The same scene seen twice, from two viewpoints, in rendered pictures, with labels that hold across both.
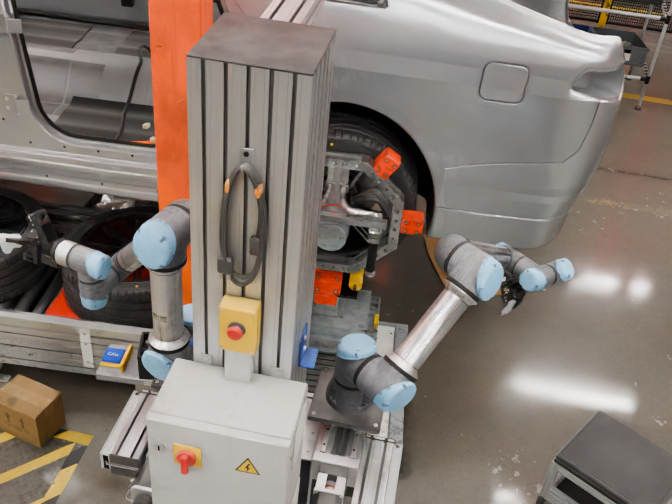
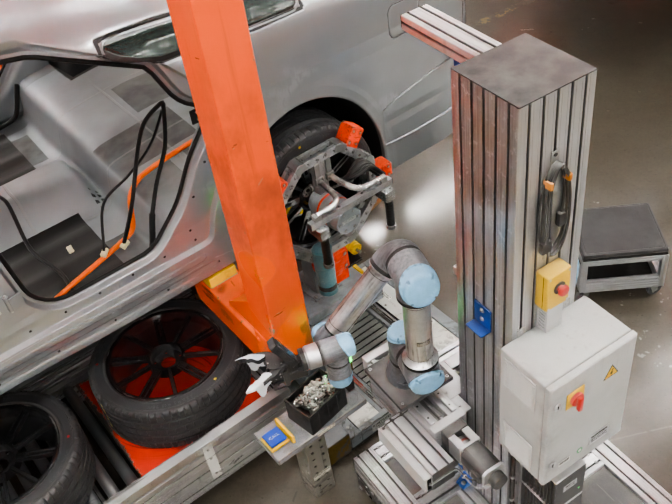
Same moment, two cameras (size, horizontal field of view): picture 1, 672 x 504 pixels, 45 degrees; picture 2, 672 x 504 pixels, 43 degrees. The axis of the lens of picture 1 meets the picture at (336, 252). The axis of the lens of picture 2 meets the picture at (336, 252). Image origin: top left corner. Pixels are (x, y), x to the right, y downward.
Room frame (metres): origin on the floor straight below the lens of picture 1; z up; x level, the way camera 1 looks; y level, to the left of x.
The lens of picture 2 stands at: (0.36, 1.61, 3.14)
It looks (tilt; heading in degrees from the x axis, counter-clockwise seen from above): 42 degrees down; 326
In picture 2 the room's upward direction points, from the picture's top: 9 degrees counter-clockwise
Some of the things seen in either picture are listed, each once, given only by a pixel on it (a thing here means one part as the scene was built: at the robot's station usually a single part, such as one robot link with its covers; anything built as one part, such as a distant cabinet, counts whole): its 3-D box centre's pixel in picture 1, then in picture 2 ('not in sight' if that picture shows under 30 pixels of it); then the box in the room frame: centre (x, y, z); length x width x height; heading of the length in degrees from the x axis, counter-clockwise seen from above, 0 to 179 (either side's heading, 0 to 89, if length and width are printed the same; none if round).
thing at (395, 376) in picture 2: not in sight; (407, 363); (1.82, 0.40, 0.87); 0.15 x 0.15 x 0.10
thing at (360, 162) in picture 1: (334, 213); (324, 202); (2.74, 0.02, 0.85); 0.54 x 0.07 x 0.54; 88
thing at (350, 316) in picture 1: (328, 288); (316, 271); (2.91, 0.01, 0.32); 0.40 x 0.30 x 0.28; 88
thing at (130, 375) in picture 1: (158, 368); (311, 418); (2.17, 0.62, 0.44); 0.43 x 0.17 x 0.03; 88
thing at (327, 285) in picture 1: (328, 278); (329, 260); (2.78, 0.02, 0.48); 0.16 x 0.12 x 0.17; 178
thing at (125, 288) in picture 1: (138, 266); (171, 369); (2.84, 0.88, 0.39); 0.66 x 0.66 x 0.24
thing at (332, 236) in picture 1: (332, 223); (334, 209); (2.67, 0.02, 0.85); 0.21 x 0.14 x 0.14; 178
